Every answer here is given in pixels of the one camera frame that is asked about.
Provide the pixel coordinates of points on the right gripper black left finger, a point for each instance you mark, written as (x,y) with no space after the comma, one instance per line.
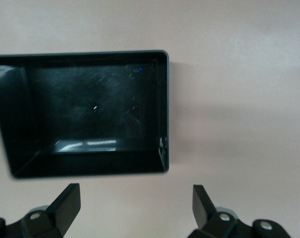
(53,218)

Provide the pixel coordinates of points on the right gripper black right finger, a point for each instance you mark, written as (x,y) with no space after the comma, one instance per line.
(221,223)

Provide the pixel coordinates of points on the black rectangular plastic box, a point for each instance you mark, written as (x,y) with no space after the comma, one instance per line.
(90,99)

